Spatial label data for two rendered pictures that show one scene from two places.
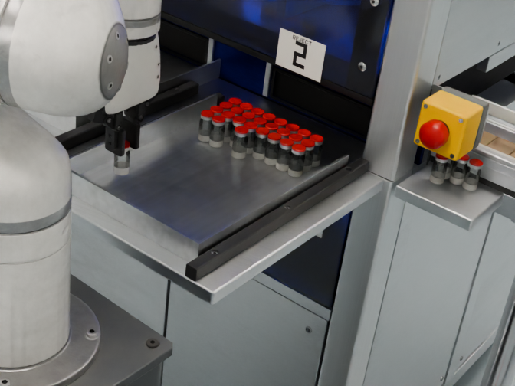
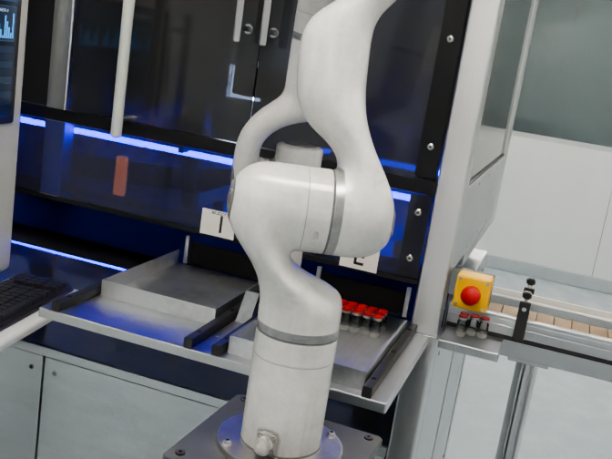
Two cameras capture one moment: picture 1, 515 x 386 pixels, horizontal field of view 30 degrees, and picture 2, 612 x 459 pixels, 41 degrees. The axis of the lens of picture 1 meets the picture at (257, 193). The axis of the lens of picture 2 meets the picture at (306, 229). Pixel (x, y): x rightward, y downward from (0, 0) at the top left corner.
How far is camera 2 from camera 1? 66 cm
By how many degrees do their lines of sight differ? 24
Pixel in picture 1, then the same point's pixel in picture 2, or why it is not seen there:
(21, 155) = (322, 289)
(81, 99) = (382, 240)
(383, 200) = (429, 351)
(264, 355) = not seen: outside the picture
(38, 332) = (318, 426)
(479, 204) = (494, 345)
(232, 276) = (389, 393)
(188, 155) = not seen: hidden behind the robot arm
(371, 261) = (420, 401)
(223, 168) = not seen: hidden behind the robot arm
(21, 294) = (315, 393)
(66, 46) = (380, 204)
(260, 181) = (357, 341)
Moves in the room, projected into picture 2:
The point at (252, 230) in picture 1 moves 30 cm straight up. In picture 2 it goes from (385, 365) to (413, 207)
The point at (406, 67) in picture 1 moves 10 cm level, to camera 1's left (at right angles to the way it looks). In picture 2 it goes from (443, 253) to (400, 249)
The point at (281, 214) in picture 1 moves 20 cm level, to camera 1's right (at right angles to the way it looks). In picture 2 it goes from (393, 355) to (487, 360)
